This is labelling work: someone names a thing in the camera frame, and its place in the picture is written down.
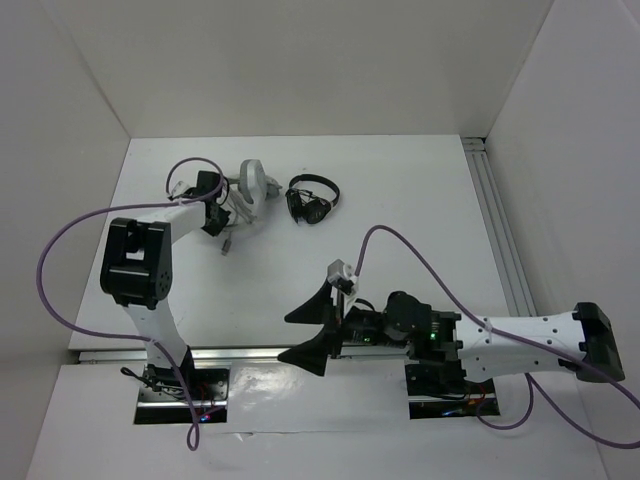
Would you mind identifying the black headphones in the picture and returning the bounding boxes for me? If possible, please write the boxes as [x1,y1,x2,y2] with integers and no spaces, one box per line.
[285,173,341,225]

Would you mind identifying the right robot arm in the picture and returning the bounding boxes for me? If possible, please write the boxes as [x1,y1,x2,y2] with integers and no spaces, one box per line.
[278,283,625,392]

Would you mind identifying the aluminium rail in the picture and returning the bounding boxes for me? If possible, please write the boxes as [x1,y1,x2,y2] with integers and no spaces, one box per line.
[73,344,408,364]
[461,137,537,316]

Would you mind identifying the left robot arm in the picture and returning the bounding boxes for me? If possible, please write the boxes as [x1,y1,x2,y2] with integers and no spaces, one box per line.
[100,171,230,399]

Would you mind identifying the grey headphone cable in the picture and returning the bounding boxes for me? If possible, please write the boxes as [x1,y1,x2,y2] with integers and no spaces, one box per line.
[217,174,281,257]

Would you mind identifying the aluminium right side rail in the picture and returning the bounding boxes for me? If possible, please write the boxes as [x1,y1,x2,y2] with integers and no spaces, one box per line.
[461,137,537,316]

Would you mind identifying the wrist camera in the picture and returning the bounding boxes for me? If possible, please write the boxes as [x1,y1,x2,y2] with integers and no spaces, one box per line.
[327,259,359,305]
[167,181,192,202]

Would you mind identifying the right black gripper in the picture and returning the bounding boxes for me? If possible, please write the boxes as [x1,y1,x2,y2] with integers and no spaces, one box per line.
[277,278,406,375]

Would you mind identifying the aluminium front rail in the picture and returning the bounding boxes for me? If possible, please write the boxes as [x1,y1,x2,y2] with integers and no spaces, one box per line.
[73,344,408,364]

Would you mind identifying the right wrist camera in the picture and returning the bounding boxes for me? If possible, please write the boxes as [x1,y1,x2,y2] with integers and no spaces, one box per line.
[327,259,359,305]

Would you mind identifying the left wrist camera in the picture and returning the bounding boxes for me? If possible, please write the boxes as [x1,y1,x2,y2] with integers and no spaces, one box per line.
[167,181,192,202]

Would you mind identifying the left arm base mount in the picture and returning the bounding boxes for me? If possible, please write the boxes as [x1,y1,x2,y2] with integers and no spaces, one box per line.
[120,367,230,425]

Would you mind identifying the white grey headphones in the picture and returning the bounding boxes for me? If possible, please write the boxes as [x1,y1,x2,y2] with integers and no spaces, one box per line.
[222,159,282,233]

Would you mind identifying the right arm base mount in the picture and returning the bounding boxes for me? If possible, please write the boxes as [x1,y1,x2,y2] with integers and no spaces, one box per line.
[405,363,500,420]

